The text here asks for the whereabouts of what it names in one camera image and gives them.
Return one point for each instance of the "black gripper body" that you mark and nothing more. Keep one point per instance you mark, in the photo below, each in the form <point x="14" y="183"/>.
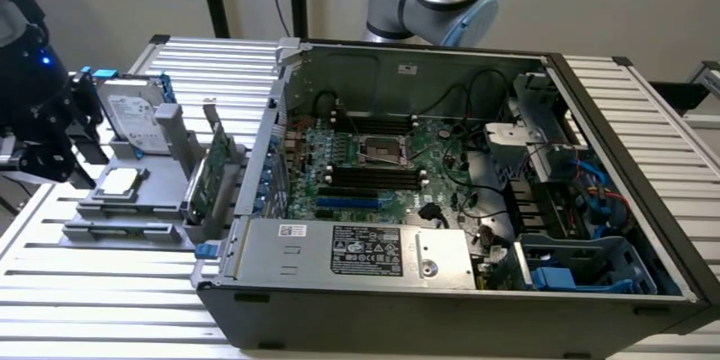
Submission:
<point x="39" y="82"/>

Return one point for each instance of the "short black expansion slot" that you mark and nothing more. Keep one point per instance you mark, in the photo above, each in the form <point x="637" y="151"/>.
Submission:
<point x="333" y="214"/>

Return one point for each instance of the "long black expansion slot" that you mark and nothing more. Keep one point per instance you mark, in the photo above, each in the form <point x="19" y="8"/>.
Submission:
<point x="351" y="192"/>

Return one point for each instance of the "blue expansion slot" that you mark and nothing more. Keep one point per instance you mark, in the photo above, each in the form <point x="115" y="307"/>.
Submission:
<point x="347" y="202"/>

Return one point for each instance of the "black RAM slot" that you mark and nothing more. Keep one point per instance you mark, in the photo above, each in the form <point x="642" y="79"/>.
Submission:
<point x="374" y="170"/>
<point x="374" y="181"/>
<point x="374" y="117"/>
<point x="374" y="127"/>
<point x="374" y="132"/>
<point x="374" y="175"/>
<point x="374" y="187"/>
<point x="374" y="122"/>

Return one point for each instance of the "silver hard disk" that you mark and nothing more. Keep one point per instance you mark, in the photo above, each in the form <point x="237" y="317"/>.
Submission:
<point x="135" y="115"/>

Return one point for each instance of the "blue disk carrier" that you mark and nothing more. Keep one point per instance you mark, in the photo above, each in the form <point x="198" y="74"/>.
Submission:
<point x="106" y="74"/>

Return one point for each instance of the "silver CPU chip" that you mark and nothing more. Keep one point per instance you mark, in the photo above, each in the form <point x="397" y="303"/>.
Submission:
<point x="119" y="181"/>

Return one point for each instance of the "grey parts rack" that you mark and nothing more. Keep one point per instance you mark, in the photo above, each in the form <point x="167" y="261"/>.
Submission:
<point x="158" y="204"/>

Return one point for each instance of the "green graphics card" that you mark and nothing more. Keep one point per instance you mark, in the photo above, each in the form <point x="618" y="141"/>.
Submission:
<point x="217" y="166"/>

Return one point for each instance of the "blue case latch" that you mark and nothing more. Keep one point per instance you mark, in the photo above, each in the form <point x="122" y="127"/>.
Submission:
<point x="206" y="250"/>

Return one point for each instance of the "silver power supply unit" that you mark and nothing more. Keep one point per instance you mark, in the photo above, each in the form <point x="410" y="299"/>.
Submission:
<point x="315" y="254"/>

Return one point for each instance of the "green motherboard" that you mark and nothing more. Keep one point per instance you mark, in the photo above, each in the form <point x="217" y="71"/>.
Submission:
<point x="434" y="174"/>

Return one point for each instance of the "round coin battery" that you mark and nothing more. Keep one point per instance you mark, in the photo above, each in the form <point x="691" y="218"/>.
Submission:
<point x="446" y="132"/>

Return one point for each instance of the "silver fan housing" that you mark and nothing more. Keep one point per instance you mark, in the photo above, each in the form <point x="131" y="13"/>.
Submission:
<point x="509" y="132"/>

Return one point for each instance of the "black open PC case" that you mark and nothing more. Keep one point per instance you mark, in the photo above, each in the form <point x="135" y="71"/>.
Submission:
<point x="427" y="318"/>

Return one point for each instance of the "grey metal disk bay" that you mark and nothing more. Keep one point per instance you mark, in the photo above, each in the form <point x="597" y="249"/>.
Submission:
<point x="541" y="132"/>

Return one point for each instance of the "blue plastic disk bay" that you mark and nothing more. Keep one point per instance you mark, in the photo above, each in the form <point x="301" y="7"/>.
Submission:
<point x="586" y="263"/>

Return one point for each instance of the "grey aluminium side table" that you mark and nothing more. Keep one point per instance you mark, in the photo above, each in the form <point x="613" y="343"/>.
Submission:
<point x="706" y="82"/>

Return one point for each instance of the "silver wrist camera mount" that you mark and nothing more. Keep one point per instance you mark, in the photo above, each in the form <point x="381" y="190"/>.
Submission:
<point x="10" y="153"/>

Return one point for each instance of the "CPU socket with metal frame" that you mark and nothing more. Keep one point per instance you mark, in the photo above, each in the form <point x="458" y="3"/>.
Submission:
<point x="385" y="150"/>

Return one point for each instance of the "black bracket beside table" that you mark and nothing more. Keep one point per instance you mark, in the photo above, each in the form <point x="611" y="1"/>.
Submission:
<point x="678" y="94"/>

